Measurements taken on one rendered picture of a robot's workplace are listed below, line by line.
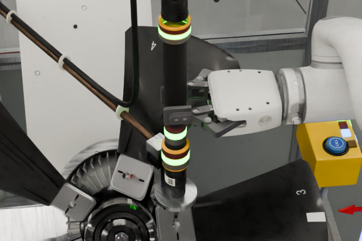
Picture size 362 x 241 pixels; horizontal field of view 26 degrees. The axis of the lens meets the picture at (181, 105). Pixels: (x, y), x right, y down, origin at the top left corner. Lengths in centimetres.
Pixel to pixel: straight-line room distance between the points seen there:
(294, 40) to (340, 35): 95
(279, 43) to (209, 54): 74
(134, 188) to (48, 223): 21
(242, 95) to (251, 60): 93
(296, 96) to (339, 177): 57
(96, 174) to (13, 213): 17
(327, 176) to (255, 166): 71
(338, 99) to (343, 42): 11
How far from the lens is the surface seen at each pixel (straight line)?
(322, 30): 114
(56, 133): 156
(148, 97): 134
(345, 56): 107
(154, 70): 134
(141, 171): 133
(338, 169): 167
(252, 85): 115
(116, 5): 155
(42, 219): 147
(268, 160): 235
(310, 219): 138
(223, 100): 113
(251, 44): 202
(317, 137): 168
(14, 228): 147
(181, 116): 113
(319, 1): 199
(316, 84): 115
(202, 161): 231
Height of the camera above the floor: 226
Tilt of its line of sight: 44 degrees down
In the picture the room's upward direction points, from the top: straight up
